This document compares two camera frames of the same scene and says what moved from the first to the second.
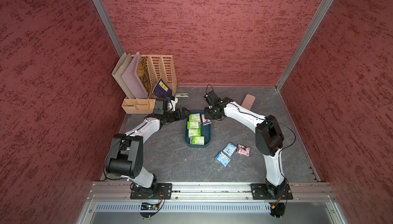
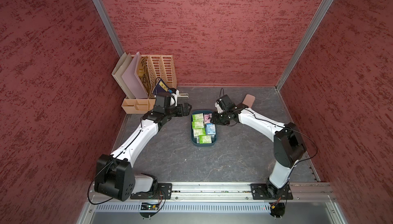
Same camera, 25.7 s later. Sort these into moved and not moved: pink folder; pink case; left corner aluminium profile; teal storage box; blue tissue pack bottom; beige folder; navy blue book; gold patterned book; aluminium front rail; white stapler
Moved: teal storage box; blue tissue pack bottom
Not moved: left corner aluminium profile; pink folder; navy blue book; gold patterned book; aluminium front rail; pink case; white stapler; beige folder
